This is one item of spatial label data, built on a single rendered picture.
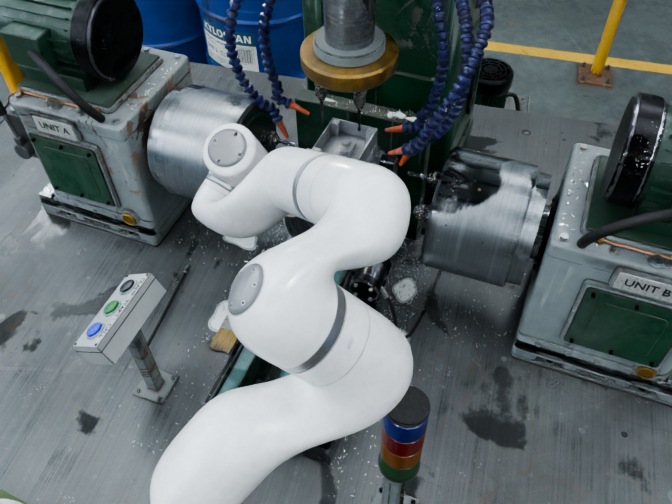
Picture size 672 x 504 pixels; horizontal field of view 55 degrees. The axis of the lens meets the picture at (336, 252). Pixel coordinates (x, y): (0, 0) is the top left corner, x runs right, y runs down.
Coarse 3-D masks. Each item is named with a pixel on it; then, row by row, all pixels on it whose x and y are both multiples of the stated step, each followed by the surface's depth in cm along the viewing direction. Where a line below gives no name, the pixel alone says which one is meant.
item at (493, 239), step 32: (448, 160) 123; (480, 160) 123; (512, 160) 124; (448, 192) 120; (480, 192) 119; (512, 192) 118; (544, 192) 119; (448, 224) 120; (480, 224) 118; (512, 224) 117; (544, 224) 122; (448, 256) 124; (480, 256) 121; (512, 256) 118
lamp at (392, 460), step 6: (384, 450) 92; (420, 450) 91; (384, 456) 93; (390, 456) 91; (396, 456) 90; (414, 456) 91; (420, 456) 94; (390, 462) 93; (396, 462) 92; (402, 462) 92; (408, 462) 92; (414, 462) 93; (396, 468) 93; (402, 468) 93; (408, 468) 93
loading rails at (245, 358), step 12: (336, 276) 136; (348, 276) 135; (348, 288) 138; (240, 348) 125; (228, 360) 123; (240, 360) 124; (252, 360) 124; (264, 360) 131; (228, 372) 122; (240, 372) 122; (252, 372) 126; (264, 372) 133; (216, 384) 119; (228, 384) 120; (240, 384) 121; (252, 384) 128
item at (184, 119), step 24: (168, 96) 139; (192, 96) 137; (216, 96) 137; (240, 96) 139; (168, 120) 135; (192, 120) 134; (216, 120) 133; (240, 120) 132; (264, 120) 142; (168, 144) 135; (192, 144) 133; (264, 144) 143; (168, 168) 137; (192, 168) 135; (192, 192) 140
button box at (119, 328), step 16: (144, 288) 116; (160, 288) 118; (128, 304) 113; (144, 304) 115; (96, 320) 114; (112, 320) 111; (128, 320) 112; (144, 320) 115; (80, 336) 112; (96, 336) 109; (112, 336) 109; (128, 336) 112; (80, 352) 111; (96, 352) 108; (112, 352) 109
